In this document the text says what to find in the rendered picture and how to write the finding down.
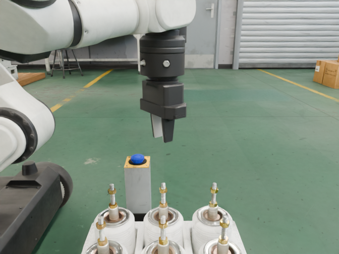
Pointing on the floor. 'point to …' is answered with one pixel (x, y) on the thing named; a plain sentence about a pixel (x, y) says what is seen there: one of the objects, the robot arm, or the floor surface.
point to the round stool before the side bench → (63, 63)
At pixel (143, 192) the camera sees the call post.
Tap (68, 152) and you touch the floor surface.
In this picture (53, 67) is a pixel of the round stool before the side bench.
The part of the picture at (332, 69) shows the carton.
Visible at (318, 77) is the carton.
